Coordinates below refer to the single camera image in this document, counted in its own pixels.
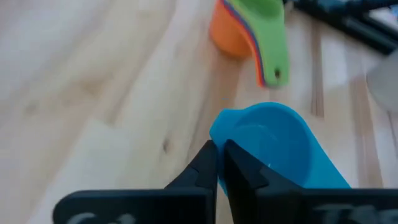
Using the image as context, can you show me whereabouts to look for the nested colourful measuring cups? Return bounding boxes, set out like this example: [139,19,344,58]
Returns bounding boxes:
[222,0,290,88]

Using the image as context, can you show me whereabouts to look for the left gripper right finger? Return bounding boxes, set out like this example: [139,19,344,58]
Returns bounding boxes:
[223,139,305,224]

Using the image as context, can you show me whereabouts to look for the pink measuring cup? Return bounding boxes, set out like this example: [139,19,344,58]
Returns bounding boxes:
[220,0,265,88]

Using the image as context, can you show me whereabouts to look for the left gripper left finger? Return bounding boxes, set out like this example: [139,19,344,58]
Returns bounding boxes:
[164,139,218,191]

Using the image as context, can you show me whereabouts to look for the black aluminium table frame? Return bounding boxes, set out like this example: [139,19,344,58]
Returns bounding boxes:
[282,0,398,55]

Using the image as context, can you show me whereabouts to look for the small light blue measuring cup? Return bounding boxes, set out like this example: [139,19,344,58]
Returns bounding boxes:
[208,101,352,195]

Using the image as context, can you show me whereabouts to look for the medium teal blue measuring cup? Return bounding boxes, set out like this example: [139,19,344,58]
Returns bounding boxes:
[221,0,267,87]

